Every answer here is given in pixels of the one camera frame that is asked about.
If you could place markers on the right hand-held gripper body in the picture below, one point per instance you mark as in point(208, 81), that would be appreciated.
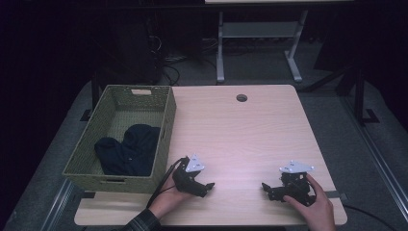
point(295, 187)

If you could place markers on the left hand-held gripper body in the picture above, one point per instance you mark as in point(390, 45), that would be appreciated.
point(184, 179)

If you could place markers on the dark navy cloth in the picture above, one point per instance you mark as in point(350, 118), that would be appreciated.
point(131, 154)

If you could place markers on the green woven basket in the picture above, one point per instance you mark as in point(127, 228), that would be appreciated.
point(165, 122)

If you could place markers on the person's left hand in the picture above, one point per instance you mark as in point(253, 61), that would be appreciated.
point(166, 200)

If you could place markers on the person's right hand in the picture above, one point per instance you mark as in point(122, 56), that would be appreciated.
point(319, 215)

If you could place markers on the grey tape strip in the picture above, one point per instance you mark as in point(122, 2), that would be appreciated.
point(336, 195)

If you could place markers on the black metal stand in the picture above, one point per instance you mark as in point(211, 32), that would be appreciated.
point(359, 93)

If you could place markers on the black stand foot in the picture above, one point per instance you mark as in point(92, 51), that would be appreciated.
point(86, 115)

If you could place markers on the metal floor rail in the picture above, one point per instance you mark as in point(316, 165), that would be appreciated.
point(378, 160)
point(57, 205)

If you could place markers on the grey metal table frame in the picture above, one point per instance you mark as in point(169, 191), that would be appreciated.
point(256, 30)

